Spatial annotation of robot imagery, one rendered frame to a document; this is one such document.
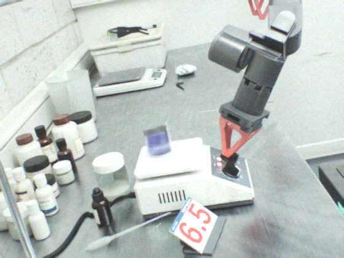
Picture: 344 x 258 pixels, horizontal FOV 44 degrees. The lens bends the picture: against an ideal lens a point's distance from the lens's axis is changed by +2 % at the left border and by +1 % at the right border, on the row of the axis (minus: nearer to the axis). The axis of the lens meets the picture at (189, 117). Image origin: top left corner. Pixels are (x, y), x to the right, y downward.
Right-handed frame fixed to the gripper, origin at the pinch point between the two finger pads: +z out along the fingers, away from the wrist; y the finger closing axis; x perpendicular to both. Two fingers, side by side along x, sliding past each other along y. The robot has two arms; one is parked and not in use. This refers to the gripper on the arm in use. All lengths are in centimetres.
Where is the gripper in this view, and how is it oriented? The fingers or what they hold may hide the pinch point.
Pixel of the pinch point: (228, 152)
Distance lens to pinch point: 80.0
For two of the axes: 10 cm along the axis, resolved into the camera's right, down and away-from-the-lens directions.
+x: 8.2, 4.5, -3.6
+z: -3.3, 8.8, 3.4
